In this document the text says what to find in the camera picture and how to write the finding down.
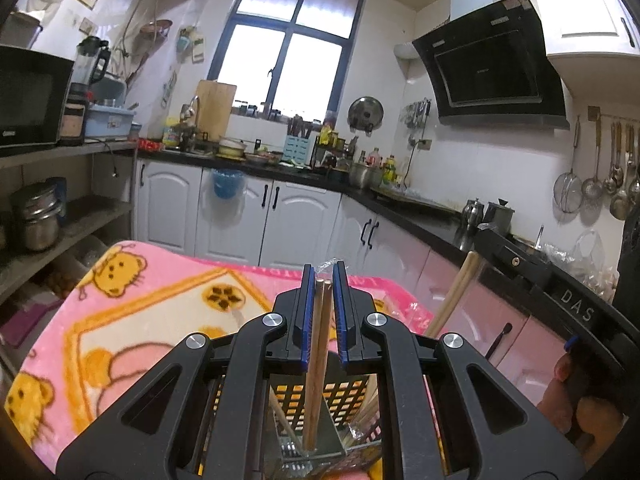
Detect small steel teapot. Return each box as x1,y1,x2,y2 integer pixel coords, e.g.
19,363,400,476
460,197,486,226

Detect blue framed window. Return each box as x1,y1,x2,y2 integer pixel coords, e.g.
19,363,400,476
207,0,366,121

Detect stacked steel pots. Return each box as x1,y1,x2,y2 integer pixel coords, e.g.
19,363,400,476
12,182,61,253

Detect steel kettle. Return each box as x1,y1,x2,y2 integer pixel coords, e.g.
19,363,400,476
482,199,516,233

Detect black kitchen countertop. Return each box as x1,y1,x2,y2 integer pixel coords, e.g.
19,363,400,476
135,147,621,311

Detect dark green utensil holder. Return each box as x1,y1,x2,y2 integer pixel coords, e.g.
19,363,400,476
200,370,386,480

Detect wooden cutting board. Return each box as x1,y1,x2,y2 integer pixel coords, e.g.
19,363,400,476
194,80,238,143

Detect person's right hand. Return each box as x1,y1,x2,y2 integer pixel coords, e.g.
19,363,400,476
537,352,626,468

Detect light blue dish tub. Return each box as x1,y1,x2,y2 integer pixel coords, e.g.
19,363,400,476
85,102,136,139

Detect pink printed blanket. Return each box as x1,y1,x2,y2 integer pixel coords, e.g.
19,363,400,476
5,240,446,480

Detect row of spice jars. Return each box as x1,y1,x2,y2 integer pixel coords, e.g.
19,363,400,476
232,100,281,121

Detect black microwave oven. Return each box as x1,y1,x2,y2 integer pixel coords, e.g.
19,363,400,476
0,44,75,157

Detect group of condiment bottles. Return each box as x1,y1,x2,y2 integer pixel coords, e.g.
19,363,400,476
365,147,401,186

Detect metal storage shelf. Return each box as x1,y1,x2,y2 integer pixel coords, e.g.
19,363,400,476
0,140,138,306

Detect light blue cutlery holder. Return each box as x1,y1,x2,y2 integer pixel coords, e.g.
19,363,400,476
284,115,316,163

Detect hanging utensil bundle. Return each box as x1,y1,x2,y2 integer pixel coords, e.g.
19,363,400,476
400,99,432,128

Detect metal pot lid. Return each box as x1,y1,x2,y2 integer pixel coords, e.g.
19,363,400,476
347,96,385,136

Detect steel ladle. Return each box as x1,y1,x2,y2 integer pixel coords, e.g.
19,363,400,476
607,122,632,222

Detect clear plastic bag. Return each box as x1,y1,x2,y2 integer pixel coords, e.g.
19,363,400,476
542,230,621,301

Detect white upper cabinet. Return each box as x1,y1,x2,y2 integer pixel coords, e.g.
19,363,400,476
525,0,640,58

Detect gas cooktop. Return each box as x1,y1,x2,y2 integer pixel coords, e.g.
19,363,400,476
372,185,461,211

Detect steel serving spoon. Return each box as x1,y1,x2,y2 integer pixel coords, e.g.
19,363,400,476
602,122,618,195

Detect steel kitchen faucet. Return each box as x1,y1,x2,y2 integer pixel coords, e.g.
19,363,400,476
178,95,201,133

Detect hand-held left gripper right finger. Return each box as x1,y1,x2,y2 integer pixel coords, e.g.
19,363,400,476
332,261,587,480

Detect hanging small pan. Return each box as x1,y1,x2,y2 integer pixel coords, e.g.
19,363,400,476
139,19,173,41

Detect steel container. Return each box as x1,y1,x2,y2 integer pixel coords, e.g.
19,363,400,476
0,10,43,50

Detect white base cabinets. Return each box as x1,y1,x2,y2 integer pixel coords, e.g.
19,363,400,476
132,157,571,411

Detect bunch of wooden chopsticks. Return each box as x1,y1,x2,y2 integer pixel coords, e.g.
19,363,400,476
350,375,381,443

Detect steel skimmer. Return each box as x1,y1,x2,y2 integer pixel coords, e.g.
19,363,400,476
580,110,604,201

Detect black range hood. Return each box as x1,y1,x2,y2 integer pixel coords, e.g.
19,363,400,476
411,0,571,128

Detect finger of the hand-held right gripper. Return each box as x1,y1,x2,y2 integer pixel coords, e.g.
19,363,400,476
474,224,554,294

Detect black blender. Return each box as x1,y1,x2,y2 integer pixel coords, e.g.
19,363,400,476
60,35,111,147

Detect wire mesh strainer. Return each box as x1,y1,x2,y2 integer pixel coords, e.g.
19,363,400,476
552,115,584,213

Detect small wall organizer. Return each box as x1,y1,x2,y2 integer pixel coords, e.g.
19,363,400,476
176,25,207,63

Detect steel pot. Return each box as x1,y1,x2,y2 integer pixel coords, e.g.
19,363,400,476
348,162,383,190

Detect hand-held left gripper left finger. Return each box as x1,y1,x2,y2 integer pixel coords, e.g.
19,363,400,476
56,264,317,480

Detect yellow ceramic pot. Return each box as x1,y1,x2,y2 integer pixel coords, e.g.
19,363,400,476
217,136,248,161

